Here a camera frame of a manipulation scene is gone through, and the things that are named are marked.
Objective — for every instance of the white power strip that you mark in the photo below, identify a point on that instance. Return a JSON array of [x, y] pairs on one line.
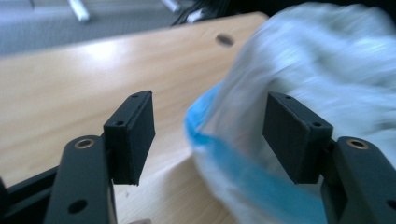
[[194, 16]]

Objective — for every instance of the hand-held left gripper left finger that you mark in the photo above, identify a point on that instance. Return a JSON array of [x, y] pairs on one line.
[[132, 146]]

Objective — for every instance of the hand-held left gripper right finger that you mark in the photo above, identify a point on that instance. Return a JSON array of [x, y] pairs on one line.
[[291, 140]]

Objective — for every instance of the translucent blue-rimmed plastic bag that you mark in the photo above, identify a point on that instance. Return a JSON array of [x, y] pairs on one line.
[[311, 62]]

